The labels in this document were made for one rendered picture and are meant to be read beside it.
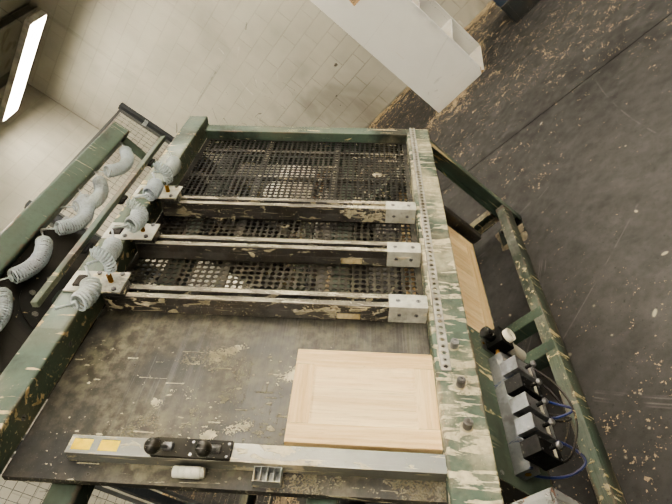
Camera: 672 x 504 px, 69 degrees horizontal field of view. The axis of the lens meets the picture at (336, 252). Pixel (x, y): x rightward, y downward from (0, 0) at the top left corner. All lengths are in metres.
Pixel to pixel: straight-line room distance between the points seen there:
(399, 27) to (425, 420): 3.99
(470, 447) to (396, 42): 4.10
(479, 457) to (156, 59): 6.70
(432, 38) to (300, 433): 4.09
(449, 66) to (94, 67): 4.91
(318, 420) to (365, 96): 5.71
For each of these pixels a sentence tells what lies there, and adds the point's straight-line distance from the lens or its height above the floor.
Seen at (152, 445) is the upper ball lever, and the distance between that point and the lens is 1.27.
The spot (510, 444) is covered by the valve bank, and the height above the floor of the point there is 0.74.
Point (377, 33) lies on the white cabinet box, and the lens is 4.94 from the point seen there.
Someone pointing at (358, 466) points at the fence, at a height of 1.07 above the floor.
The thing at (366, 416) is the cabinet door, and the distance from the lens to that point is 1.41.
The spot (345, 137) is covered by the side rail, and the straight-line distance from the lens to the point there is 2.75.
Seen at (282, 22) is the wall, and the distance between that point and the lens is 6.58.
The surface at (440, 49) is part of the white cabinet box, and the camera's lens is 4.98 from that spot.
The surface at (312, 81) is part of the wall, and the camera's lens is 6.79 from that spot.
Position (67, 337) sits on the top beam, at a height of 1.78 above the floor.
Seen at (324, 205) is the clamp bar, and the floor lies 1.22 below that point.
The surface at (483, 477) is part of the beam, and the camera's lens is 1.33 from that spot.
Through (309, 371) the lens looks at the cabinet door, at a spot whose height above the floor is 1.18.
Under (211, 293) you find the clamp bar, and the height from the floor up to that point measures 1.48.
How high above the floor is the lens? 1.80
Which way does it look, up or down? 20 degrees down
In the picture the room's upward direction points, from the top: 56 degrees counter-clockwise
